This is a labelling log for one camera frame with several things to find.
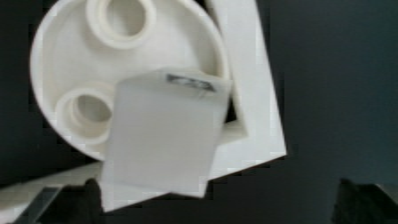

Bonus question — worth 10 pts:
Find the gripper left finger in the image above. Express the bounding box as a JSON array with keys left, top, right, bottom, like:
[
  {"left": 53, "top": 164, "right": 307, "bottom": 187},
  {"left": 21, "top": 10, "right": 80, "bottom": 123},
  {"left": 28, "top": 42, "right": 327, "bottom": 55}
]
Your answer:
[{"left": 10, "top": 179, "right": 105, "bottom": 224}]

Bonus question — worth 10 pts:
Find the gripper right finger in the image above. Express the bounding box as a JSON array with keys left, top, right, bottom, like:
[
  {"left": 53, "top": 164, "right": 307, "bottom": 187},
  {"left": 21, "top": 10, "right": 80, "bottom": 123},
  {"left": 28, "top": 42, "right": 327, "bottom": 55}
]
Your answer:
[{"left": 330, "top": 179, "right": 398, "bottom": 224}]

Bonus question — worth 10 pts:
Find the white stool leg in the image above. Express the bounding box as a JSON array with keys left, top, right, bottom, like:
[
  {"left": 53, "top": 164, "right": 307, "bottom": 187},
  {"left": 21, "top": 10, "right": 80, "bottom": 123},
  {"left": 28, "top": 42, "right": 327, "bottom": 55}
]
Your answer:
[{"left": 99, "top": 69, "right": 231, "bottom": 211}]

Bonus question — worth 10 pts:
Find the white round stool seat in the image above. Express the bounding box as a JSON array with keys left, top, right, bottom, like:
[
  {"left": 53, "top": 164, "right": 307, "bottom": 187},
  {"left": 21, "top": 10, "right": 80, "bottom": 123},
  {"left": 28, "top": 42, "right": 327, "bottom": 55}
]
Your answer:
[{"left": 30, "top": 0, "right": 231, "bottom": 160}]

